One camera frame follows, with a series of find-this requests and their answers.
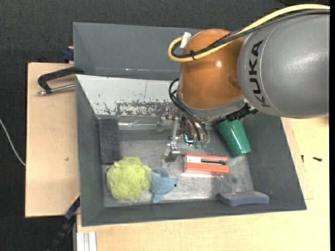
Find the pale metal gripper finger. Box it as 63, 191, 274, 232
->
156, 119, 172, 133
163, 142, 182, 164

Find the orange and white stapler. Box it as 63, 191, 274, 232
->
181, 153, 230, 178

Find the blue toy dolphin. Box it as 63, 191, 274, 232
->
150, 168, 180, 204

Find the green plastic cup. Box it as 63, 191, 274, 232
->
216, 119, 252, 157

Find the yellow-green fluffy pouf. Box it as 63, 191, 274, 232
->
106, 156, 153, 201

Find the dark grey rectangular sponge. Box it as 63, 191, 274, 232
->
98, 117, 122, 165

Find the blue curved sponge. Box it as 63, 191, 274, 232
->
219, 191, 270, 207

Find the grey metal bin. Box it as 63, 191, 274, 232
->
72, 21, 307, 227

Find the black cylinder on white bracket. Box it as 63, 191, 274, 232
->
218, 103, 260, 123

